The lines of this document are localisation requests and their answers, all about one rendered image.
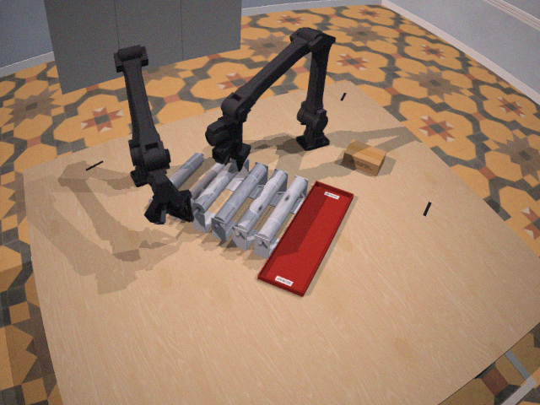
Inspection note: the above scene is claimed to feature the red rectangular tray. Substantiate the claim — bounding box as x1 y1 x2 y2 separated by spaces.
257 181 354 297

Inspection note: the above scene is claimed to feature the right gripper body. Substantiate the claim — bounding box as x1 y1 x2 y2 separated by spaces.
166 182 192 214

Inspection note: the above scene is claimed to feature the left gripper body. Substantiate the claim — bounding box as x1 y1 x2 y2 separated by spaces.
229 136 251 162

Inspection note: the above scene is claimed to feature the brown cardboard box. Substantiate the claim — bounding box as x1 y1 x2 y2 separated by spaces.
343 139 386 176

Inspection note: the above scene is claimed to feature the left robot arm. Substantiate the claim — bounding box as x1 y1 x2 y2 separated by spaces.
205 27 336 165

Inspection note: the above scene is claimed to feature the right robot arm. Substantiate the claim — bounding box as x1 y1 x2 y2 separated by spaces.
114 45 181 224

